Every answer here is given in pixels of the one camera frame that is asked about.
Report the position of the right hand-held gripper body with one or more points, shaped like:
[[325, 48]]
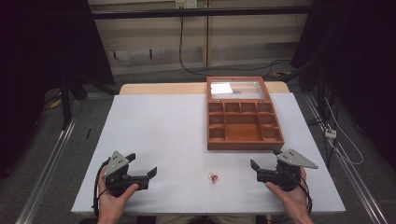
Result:
[[288, 177]]

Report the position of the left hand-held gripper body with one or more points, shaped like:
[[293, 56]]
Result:
[[117, 179]]

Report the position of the person's right hand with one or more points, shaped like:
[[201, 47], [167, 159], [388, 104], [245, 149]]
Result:
[[294, 200]]

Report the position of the person's left hand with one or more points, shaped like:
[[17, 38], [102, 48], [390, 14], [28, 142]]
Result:
[[110, 205]]

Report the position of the wooden compartment box with glass lid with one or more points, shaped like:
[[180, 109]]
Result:
[[243, 132]]

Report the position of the small red and clear trinket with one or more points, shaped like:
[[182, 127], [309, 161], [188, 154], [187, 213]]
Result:
[[213, 178]]

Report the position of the small black floor strip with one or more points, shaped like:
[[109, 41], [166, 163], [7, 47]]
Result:
[[88, 133]]

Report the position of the white power strip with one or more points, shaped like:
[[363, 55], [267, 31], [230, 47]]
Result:
[[330, 133]]

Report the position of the black metal stand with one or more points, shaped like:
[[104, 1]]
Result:
[[65, 104], [321, 90]]

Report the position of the yellow floor tape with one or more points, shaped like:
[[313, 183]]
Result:
[[55, 104], [281, 74]]

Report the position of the black curtain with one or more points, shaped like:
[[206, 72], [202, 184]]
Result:
[[31, 62], [367, 62]]

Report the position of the black horizontal bar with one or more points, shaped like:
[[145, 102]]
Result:
[[199, 12]]

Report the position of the metal floor rail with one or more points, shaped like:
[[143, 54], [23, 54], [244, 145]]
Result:
[[364, 186], [46, 169]]

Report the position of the white wall socket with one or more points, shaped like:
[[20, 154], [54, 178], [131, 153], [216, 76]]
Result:
[[186, 3]]

